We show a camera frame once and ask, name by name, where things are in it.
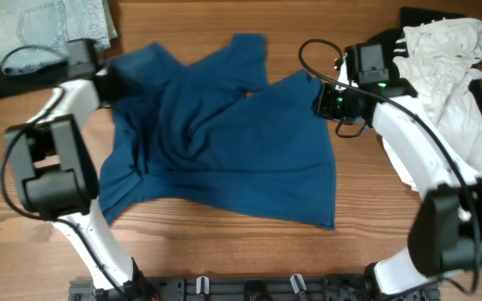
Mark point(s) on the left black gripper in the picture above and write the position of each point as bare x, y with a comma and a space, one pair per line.
115, 73

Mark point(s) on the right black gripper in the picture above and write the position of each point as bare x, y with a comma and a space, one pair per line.
322, 104

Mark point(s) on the dark blue polo shirt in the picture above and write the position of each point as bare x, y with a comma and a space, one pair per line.
217, 132

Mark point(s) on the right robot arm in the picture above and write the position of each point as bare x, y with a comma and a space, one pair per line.
446, 236

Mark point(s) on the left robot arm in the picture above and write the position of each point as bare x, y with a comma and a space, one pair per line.
56, 180

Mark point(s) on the black garment under white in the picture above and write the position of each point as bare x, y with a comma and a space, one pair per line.
413, 17

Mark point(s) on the light blue denim jeans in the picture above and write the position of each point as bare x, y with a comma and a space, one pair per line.
34, 33

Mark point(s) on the white crumpled garment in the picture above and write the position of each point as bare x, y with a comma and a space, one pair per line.
438, 59

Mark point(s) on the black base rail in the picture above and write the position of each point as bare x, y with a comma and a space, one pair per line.
332, 288

